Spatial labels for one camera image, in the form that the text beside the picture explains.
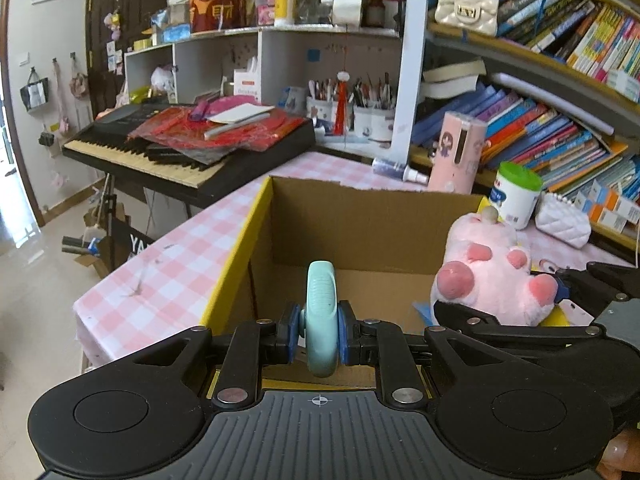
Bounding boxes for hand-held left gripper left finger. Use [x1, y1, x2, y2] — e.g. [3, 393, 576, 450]
[131, 305, 307, 408]

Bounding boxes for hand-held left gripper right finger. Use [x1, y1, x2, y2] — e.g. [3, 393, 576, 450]
[336, 305, 506, 408]

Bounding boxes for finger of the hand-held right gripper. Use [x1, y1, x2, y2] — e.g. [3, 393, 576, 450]
[530, 260, 640, 311]
[432, 301, 606, 348]

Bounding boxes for mint green oval case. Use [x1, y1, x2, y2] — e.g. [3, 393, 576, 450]
[305, 260, 341, 378]

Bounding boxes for pink plush paw toy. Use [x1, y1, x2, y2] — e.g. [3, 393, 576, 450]
[430, 207, 560, 327]

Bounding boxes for yellow cardboard box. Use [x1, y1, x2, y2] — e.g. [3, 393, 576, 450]
[200, 176, 596, 396]

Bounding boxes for person's right hand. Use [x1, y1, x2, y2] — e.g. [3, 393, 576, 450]
[600, 427, 640, 480]

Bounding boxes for white quilted pouch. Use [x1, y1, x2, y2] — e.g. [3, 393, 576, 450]
[535, 191, 593, 250]

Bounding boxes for white jar green lid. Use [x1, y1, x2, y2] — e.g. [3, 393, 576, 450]
[490, 161, 544, 231]

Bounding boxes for row of colourful books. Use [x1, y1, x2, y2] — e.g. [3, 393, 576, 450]
[412, 80, 640, 236]

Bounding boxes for pink cylindrical device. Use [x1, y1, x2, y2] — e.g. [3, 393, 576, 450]
[427, 111, 488, 195]

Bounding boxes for blue glitter spray bottle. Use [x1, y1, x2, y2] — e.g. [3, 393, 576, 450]
[372, 157, 431, 186]

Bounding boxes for black keyboard piano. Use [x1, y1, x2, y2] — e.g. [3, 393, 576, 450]
[61, 102, 317, 208]

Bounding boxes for white paper roll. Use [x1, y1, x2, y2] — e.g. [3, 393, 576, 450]
[490, 72, 616, 136]

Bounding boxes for white pen cup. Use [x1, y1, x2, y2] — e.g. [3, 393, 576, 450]
[352, 77, 396, 143]
[306, 80, 335, 133]

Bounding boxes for keyboard stand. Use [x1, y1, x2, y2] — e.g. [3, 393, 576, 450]
[60, 170, 196, 281]

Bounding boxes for white notebook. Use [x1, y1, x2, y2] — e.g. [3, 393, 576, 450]
[204, 103, 275, 141]

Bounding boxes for red tassel ornament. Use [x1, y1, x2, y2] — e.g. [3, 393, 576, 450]
[334, 71, 351, 136]

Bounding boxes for thick old book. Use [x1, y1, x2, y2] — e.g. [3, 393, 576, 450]
[422, 59, 487, 101]

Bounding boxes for small picture card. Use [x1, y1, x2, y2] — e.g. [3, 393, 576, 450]
[277, 86, 308, 111]

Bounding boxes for red fabric on keyboard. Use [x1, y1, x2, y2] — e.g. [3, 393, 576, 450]
[127, 105, 308, 153]

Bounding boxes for magenta paper fan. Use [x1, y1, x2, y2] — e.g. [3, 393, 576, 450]
[187, 96, 251, 121]

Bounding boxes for white red-striped box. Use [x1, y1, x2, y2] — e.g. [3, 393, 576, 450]
[234, 57, 262, 103]

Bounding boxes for white wooden bookshelf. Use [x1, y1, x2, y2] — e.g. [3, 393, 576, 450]
[390, 0, 640, 261]

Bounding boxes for row of children's books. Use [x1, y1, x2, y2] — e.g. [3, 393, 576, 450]
[495, 0, 640, 103]

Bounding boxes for grey cubby shelf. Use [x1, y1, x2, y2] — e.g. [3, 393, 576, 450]
[124, 25, 403, 158]

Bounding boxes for white plush toy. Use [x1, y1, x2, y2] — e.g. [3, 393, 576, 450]
[150, 65, 178, 98]

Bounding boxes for white pearl handbag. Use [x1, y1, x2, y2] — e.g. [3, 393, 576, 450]
[435, 0, 499, 36]

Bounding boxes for brown jar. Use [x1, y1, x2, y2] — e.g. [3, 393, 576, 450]
[362, 0, 388, 28]

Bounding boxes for blue packets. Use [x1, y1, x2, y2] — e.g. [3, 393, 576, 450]
[150, 10, 193, 46]

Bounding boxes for white bottle yellow label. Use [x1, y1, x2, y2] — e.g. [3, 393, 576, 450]
[274, 0, 297, 27]

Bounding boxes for hanging pink bag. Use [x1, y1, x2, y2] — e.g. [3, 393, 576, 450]
[67, 55, 91, 98]

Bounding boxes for hanging tote bag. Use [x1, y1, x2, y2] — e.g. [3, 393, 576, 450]
[20, 67, 51, 113]

